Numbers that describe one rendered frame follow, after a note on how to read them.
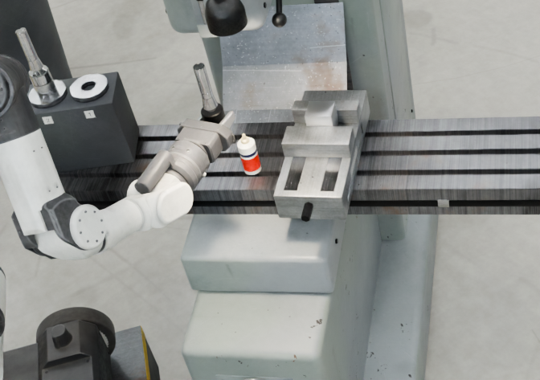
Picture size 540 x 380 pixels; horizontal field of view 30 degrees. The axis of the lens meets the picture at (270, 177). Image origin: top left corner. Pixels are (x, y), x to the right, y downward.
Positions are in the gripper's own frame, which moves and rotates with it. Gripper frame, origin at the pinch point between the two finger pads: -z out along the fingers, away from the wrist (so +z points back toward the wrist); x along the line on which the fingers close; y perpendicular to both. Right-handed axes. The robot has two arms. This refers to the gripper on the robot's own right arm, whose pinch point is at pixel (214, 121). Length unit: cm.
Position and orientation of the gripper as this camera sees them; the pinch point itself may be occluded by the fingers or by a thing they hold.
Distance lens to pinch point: 210.9
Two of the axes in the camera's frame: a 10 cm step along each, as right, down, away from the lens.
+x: -8.9, -1.7, 4.3
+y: 1.8, 7.2, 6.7
